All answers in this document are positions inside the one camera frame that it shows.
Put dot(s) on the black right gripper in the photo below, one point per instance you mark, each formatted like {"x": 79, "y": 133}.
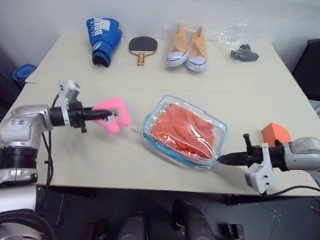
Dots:
{"x": 256, "y": 154}

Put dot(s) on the orange box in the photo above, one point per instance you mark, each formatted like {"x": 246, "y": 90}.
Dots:
{"x": 275, "y": 133}

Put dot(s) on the dark rounded shape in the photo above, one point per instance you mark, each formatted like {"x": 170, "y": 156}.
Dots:
{"x": 195, "y": 222}
{"x": 132, "y": 228}

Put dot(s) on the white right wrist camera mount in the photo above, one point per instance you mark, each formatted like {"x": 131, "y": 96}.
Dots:
{"x": 258, "y": 176}

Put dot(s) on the orange cloth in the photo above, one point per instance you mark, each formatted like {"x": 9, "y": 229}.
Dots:
{"x": 180, "y": 125}

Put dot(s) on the blue boxing glove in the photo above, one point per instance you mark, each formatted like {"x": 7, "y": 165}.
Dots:
{"x": 105, "y": 40}

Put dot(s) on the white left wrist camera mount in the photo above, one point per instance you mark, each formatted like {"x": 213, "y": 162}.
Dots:
{"x": 71, "y": 89}

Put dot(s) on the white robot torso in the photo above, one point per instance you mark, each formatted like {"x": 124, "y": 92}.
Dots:
{"x": 15, "y": 197}

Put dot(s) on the pair of orange sneakers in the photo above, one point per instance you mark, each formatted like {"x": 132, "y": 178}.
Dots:
{"x": 186, "y": 71}

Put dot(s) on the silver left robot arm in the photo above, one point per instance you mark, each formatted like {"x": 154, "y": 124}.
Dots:
{"x": 23, "y": 125}

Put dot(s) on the clear plastic pouch blue trim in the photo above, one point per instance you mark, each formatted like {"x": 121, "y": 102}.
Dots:
{"x": 150, "y": 125}

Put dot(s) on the crumpled clear plastic bag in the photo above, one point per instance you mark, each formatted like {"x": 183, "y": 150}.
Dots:
{"x": 230, "y": 36}

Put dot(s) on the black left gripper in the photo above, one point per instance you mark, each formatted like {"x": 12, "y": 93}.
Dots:
{"x": 75, "y": 115}

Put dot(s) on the orange white sneaker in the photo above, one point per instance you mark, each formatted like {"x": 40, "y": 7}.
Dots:
{"x": 198, "y": 52}
{"x": 177, "y": 50}

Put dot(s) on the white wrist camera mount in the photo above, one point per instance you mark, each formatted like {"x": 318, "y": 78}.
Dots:
{"x": 258, "y": 176}
{"x": 71, "y": 89}

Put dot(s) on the black table tennis paddle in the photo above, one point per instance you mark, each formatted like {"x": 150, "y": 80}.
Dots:
{"x": 143, "y": 45}

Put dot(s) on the black case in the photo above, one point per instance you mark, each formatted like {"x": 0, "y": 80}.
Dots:
{"x": 308, "y": 70}

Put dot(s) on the pink cloth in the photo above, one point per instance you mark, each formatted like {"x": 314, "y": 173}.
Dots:
{"x": 119, "y": 117}

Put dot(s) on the blue tape roll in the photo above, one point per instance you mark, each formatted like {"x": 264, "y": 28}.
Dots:
{"x": 22, "y": 72}

